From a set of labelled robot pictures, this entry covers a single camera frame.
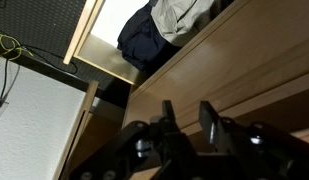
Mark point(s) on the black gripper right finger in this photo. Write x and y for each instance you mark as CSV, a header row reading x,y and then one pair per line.
x,y
260,153

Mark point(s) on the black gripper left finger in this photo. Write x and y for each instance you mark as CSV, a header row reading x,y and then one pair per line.
x,y
127,150

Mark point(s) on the closed wooden drawer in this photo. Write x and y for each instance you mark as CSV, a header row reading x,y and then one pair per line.
x,y
244,50

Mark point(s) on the navy blue cloth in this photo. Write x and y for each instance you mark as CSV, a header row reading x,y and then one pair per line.
x,y
140,43

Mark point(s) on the beige cloth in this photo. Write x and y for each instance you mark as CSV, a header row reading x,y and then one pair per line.
x,y
180,20

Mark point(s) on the white wall outlet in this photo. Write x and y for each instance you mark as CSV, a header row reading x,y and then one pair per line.
x,y
1,113

